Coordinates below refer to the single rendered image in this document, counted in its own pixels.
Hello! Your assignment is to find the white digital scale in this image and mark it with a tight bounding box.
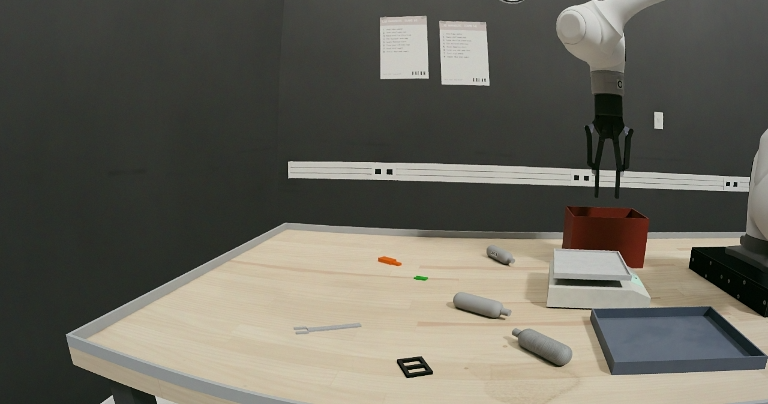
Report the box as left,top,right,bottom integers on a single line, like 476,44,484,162
547,249,651,309

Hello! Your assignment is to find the grey table edge trim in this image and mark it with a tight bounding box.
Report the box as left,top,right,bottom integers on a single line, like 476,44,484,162
66,223,746,404

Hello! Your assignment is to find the grey co2 cylinder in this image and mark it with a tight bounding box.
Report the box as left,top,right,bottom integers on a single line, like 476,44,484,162
453,292,512,318
512,328,572,366

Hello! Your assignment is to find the grey metal gas cylinder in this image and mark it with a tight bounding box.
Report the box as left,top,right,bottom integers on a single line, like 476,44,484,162
486,245,515,264

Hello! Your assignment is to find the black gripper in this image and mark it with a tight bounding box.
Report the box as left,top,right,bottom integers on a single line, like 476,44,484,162
584,94,634,199

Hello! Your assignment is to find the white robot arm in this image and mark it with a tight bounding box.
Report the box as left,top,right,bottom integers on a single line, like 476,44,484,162
556,0,768,274

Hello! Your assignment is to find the black rectangular buckle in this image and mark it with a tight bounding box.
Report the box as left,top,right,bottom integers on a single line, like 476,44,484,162
397,356,433,378

